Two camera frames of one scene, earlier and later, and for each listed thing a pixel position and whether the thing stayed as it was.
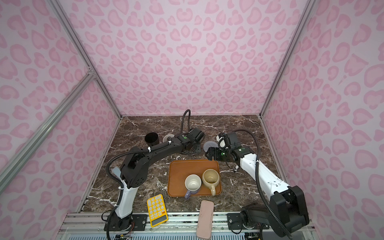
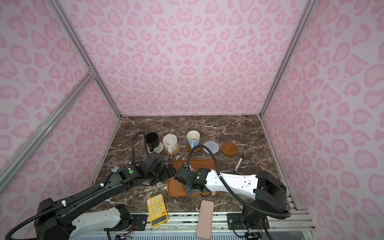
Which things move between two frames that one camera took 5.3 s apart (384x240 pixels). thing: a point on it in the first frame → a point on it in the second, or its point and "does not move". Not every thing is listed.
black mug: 151,139 does not move
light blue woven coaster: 209,144 does not move
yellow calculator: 157,210 does not move
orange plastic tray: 178,170 does not move
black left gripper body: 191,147 → 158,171
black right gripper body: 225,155 → 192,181
